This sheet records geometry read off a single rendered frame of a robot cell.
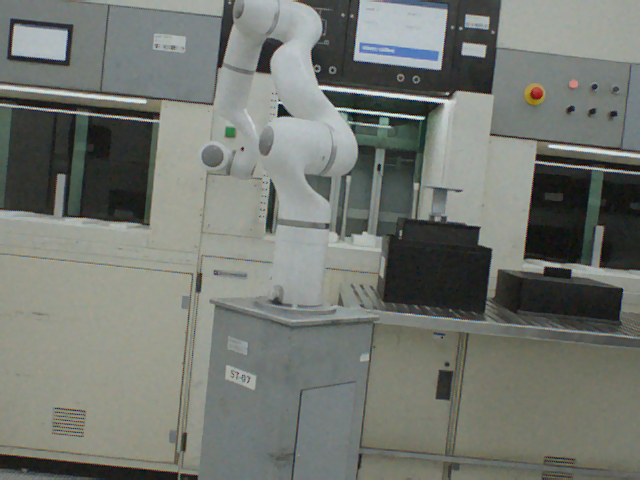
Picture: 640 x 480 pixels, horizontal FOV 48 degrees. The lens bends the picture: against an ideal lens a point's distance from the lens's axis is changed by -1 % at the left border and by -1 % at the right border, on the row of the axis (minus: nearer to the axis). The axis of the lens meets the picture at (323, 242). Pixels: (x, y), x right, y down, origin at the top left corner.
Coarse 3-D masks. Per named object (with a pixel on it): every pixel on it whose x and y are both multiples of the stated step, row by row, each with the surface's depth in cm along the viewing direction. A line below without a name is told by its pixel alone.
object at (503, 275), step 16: (512, 272) 212; (528, 272) 219; (544, 272) 210; (560, 272) 209; (496, 288) 222; (512, 288) 204; (528, 288) 196; (544, 288) 196; (560, 288) 196; (576, 288) 196; (592, 288) 196; (608, 288) 196; (512, 304) 202; (528, 304) 196; (544, 304) 196; (560, 304) 196; (576, 304) 196; (592, 304) 196; (608, 304) 196; (576, 320) 196; (592, 320) 196; (608, 320) 196
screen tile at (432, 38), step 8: (408, 16) 231; (416, 16) 231; (424, 16) 231; (432, 16) 231; (440, 16) 231; (424, 24) 231; (432, 24) 231; (440, 24) 231; (408, 32) 231; (416, 32) 231; (424, 32) 231; (432, 32) 231; (440, 32) 231; (408, 40) 231; (416, 40) 231; (424, 40) 231; (432, 40) 231
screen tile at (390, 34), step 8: (368, 8) 230; (376, 8) 230; (384, 8) 230; (400, 8) 230; (368, 16) 230; (376, 16) 230; (384, 16) 230; (392, 16) 230; (400, 16) 230; (392, 24) 231; (360, 32) 231; (368, 32) 231; (376, 32) 231; (384, 32) 231; (392, 32) 231; (384, 40) 231; (392, 40) 231
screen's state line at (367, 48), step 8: (360, 48) 231; (368, 48) 231; (376, 48) 231; (384, 48) 231; (392, 48) 231; (400, 48) 231; (408, 48) 231; (392, 56) 231; (400, 56) 231; (408, 56) 231; (416, 56) 231; (424, 56) 231; (432, 56) 231
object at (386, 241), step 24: (384, 240) 209; (408, 240) 191; (384, 264) 198; (408, 264) 191; (432, 264) 191; (456, 264) 191; (480, 264) 191; (384, 288) 192; (408, 288) 191; (432, 288) 191; (456, 288) 191; (480, 288) 191
